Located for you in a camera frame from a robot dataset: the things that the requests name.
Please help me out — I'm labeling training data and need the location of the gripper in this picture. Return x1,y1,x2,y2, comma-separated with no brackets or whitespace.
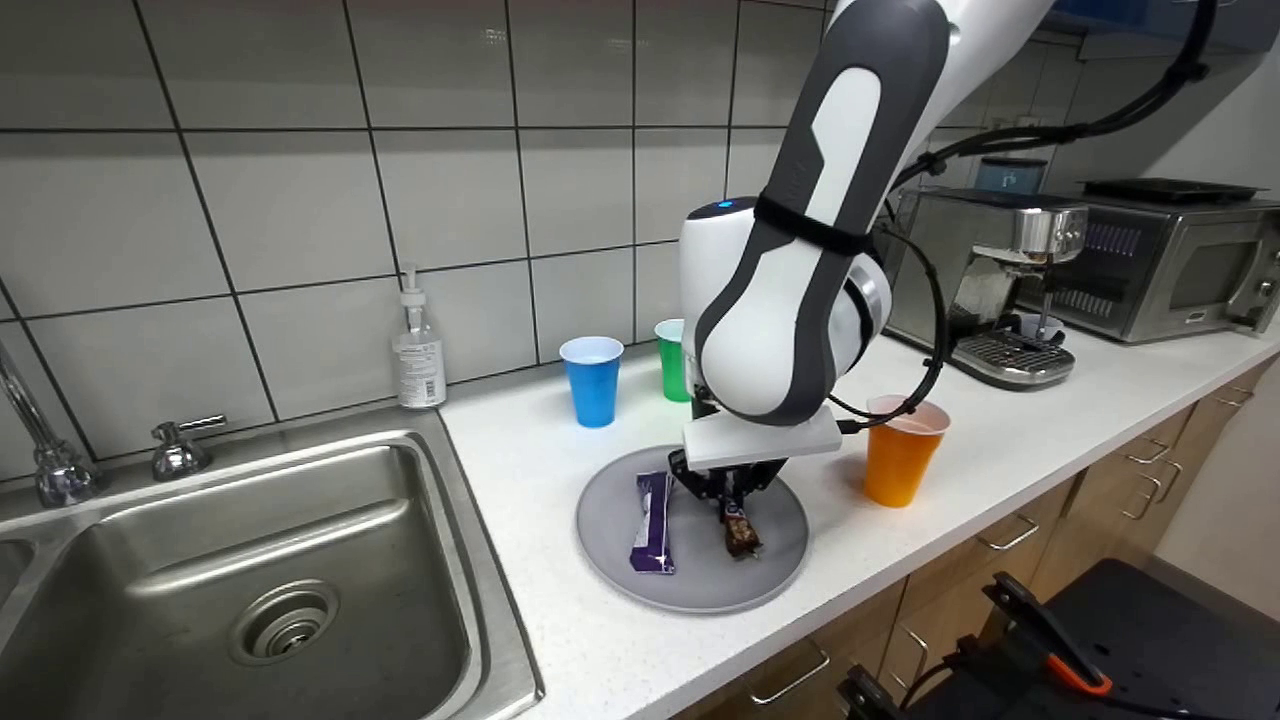
667,384,792,522

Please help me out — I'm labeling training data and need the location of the brown snack bar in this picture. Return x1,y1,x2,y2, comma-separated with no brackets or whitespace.
721,498,764,560

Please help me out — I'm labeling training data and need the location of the purple snack bar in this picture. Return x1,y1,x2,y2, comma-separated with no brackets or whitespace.
628,470,678,576

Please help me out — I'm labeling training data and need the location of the grey round plate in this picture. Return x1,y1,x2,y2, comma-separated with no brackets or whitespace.
575,444,810,615

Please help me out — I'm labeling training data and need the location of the green plastic cup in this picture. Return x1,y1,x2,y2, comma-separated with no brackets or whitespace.
654,318,694,404

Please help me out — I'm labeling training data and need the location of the blue plastic cup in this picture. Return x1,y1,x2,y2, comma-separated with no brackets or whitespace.
558,335,626,430

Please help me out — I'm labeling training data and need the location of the orange plastic cup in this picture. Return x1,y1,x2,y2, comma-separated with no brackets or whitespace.
862,394,952,509

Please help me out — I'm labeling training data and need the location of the wooden drawer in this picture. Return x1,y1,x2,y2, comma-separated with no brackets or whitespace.
1190,358,1278,423
904,478,1078,626
668,577,910,720
1074,404,1197,491

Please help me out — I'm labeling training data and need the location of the clear pump soap bottle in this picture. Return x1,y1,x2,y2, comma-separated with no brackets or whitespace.
391,262,449,410

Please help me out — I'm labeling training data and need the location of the white cup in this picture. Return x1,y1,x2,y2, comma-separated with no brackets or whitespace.
1010,312,1068,346

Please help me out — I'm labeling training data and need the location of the steel espresso machine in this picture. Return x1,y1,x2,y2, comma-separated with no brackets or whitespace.
884,157,1090,392

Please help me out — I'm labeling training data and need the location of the black orange clamp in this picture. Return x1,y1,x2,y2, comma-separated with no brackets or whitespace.
981,571,1114,699

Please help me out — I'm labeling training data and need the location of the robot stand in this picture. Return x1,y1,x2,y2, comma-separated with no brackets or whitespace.
838,557,1280,720

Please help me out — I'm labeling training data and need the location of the stainless steel sink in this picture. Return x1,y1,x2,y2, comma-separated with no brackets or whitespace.
0,404,547,720

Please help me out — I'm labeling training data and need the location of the steel toaster oven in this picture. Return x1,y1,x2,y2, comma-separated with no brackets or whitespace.
1018,190,1280,345

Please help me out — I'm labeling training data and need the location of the black tray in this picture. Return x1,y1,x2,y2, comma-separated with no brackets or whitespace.
1082,177,1270,206

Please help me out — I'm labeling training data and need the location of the chrome tap lever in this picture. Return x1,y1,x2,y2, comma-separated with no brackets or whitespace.
149,414,229,482

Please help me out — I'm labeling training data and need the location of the chrome tap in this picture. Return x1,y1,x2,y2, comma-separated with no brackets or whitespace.
0,338,103,508

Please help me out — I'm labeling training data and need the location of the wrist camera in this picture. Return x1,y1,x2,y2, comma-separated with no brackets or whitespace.
683,404,844,472

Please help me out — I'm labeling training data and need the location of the dark wall cabinet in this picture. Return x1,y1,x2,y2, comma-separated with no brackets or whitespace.
1038,0,1280,63

